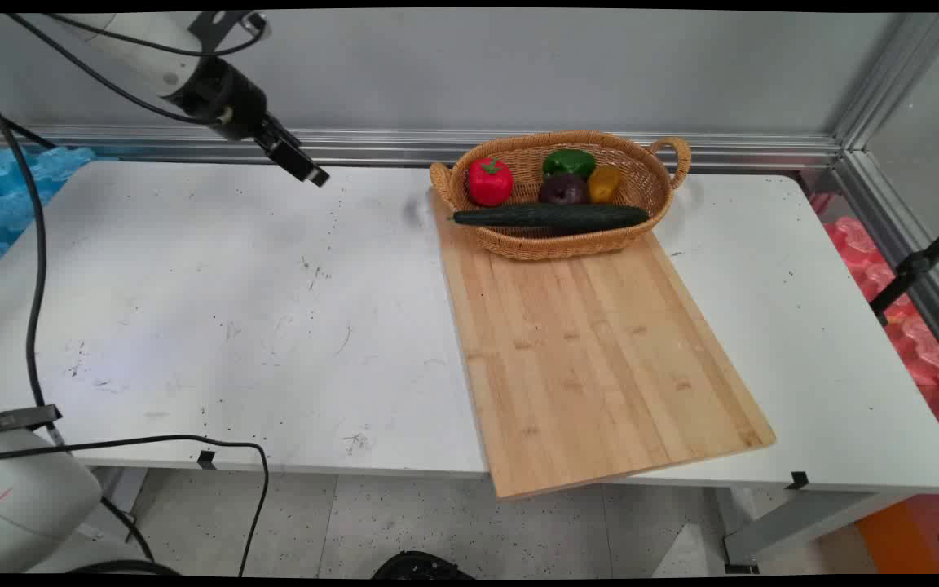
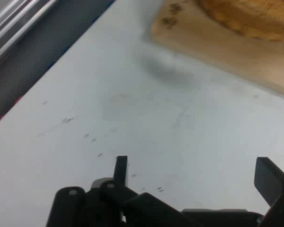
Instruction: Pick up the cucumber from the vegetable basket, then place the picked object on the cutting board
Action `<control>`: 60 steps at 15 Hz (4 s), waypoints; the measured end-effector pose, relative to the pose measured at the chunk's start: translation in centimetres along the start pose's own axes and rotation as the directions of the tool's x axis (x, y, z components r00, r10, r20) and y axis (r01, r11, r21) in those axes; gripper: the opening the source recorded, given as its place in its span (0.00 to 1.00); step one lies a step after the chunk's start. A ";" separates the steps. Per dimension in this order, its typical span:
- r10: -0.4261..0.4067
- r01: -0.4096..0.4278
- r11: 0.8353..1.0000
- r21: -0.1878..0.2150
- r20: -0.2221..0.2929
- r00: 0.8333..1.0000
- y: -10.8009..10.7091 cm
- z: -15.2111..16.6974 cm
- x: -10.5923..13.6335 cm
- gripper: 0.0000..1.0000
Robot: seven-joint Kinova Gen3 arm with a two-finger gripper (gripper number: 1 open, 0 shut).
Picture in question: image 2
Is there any horizontal aluminium frame rail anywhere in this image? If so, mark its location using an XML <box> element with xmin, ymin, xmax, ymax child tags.
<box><xmin>0</xmin><ymin>0</ymin><xmax>60</xmax><ymax>71</ymax></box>

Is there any woven wicker basket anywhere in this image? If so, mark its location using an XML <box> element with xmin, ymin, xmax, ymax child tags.
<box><xmin>195</xmin><ymin>0</ymin><xmax>284</xmax><ymax>44</ymax></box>

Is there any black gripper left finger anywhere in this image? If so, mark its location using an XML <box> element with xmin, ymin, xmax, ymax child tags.
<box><xmin>46</xmin><ymin>155</ymin><xmax>195</xmax><ymax>227</ymax></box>

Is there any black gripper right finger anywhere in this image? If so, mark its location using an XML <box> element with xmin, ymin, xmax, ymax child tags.
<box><xmin>254</xmin><ymin>157</ymin><xmax>284</xmax><ymax>227</ymax></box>

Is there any bamboo cutting board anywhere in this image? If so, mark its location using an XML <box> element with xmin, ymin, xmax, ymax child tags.
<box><xmin>149</xmin><ymin>0</ymin><xmax>284</xmax><ymax>105</ymax></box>

